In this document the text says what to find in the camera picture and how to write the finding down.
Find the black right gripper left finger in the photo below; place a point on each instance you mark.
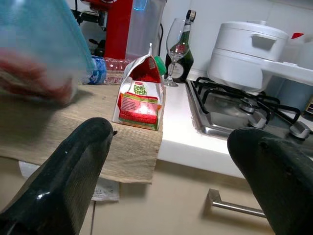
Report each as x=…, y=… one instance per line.
x=56, y=191

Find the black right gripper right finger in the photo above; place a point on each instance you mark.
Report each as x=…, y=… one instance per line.
x=281, y=183

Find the blue lidded food container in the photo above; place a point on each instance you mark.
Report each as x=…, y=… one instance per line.
x=36, y=29

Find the white paper label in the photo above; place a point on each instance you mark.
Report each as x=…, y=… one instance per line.
x=107, y=191
x=27, y=169

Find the beige woven place mat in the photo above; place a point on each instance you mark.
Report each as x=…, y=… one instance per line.
x=134, y=151

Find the steel gas stove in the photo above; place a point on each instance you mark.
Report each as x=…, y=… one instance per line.
x=215, y=122

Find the cream kitchen cabinet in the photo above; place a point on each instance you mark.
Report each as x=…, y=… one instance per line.
x=159, y=208

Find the white kitchen appliance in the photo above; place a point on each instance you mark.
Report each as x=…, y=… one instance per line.
x=286, y=71

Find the clear plastic water bottle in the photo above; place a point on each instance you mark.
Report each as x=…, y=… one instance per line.
x=97, y=68

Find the white lidded cooking pot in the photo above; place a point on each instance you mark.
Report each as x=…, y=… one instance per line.
x=244, y=49

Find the clear wine glass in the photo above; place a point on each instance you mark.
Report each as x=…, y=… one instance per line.
x=171, y=82

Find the dark green wine bottle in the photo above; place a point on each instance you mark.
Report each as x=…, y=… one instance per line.
x=188, y=57

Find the red coffee machine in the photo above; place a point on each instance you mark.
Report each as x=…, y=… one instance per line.
x=117, y=29

